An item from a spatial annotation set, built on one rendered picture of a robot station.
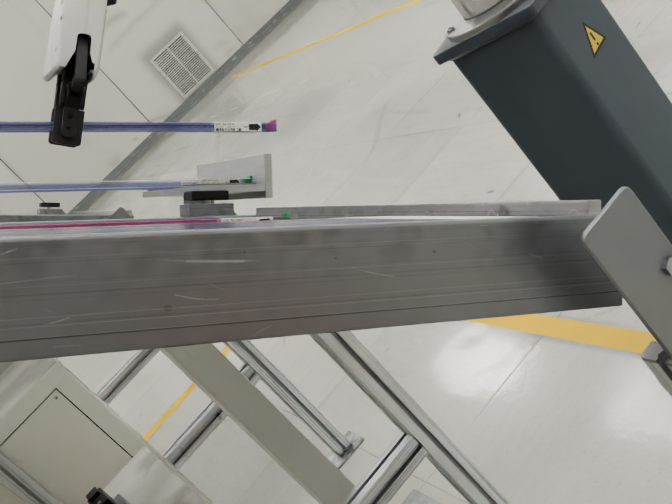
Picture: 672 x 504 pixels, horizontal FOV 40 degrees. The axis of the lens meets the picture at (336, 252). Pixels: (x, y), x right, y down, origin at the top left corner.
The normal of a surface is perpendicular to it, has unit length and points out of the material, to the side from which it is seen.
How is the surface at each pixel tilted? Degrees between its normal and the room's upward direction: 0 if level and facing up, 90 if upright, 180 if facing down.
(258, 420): 90
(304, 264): 90
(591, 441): 0
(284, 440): 90
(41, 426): 90
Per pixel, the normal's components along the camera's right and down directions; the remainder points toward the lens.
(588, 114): -0.47, 0.68
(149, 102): 0.42, 0.04
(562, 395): -0.63, -0.70
